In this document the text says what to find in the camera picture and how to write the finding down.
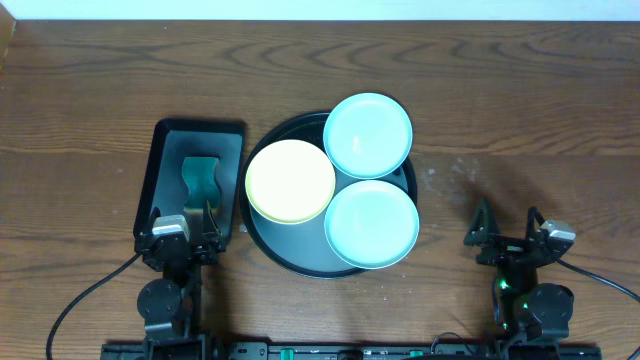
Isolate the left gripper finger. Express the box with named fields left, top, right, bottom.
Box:
left=144, top=207, right=160, bottom=235
left=202, top=200, right=221, bottom=246

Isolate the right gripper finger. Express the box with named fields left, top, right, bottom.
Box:
left=463, top=199, right=500, bottom=246
left=525, top=206, right=545, bottom=240

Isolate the green yellow sponge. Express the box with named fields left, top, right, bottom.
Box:
left=181, top=157, right=221, bottom=212

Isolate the yellow plate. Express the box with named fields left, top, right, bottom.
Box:
left=245, top=139, right=336, bottom=225

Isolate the mint green plate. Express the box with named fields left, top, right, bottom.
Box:
left=323, top=93, right=413, bottom=180
left=324, top=180, right=420, bottom=270

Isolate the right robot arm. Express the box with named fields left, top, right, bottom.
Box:
left=463, top=199, right=576, bottom=359

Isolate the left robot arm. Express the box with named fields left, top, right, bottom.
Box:
left=134, top=202, right=225, bottom=360

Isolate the black round tray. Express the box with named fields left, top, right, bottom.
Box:
left=239, top=112, right=417, bottom=278

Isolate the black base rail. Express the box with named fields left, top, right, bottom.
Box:
left=99, top=340, right=604, bottom=360

